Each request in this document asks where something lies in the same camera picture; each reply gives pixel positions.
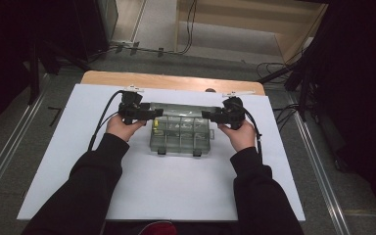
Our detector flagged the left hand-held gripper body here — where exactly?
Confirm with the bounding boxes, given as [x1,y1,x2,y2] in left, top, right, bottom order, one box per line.
[117,85,151,125]

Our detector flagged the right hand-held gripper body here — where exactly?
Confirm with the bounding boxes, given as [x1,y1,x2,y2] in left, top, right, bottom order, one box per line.
[219,90,257,131]

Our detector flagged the clear grey compartment box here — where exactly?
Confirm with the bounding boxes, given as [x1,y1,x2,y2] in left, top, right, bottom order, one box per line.
[149,102,224,158]

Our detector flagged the person's left hand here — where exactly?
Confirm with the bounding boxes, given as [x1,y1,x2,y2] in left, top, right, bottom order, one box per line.
[105,113,148,143]

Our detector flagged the person's right hand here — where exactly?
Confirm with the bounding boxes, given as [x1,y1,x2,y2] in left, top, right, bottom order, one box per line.
[217,118,258,154]

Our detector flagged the black metal stand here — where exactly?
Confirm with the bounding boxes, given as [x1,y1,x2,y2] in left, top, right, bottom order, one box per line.
[27,42,92,106]
[258,58,321,121]

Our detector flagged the black cabinet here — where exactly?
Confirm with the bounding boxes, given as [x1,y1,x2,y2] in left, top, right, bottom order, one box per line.
[40,0,118,63]

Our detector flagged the wooden shelf unit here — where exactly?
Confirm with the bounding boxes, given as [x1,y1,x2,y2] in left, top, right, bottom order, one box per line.
[174,0,329,65]

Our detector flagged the person's legs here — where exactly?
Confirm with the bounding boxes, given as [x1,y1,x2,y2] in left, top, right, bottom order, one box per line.
[102,220,243,235]

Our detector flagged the red rounded item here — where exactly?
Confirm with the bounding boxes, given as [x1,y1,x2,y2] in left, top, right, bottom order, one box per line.
[137,221,177,235]

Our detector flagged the dark curtain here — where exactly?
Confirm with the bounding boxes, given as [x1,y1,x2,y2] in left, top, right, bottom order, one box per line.
[306,0,376,229]
[0,0,43,135]

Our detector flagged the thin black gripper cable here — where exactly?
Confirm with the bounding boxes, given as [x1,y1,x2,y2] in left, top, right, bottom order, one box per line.
[97,111,120,130]

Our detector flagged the thick black gripper cable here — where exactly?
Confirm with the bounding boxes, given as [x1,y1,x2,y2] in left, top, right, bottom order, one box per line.
[87,89,126,152]

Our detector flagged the black floor cable bundle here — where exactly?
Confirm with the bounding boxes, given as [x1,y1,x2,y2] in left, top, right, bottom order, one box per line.
[272,103,303,133]

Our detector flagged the black floor cable with clips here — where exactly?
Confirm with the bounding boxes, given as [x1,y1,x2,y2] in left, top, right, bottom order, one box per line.
[87,40,184,60]

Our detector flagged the black looped floor cable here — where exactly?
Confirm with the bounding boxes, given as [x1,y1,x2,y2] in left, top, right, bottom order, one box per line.
[256,62,295,84]

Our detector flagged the black hanging cable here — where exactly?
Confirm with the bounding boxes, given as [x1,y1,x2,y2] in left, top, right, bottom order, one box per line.
[178,0,199,56]

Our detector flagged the metal floor rail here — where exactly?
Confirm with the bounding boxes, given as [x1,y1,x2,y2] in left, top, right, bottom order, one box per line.
[0,72,50,213]
[290,94,352,235]

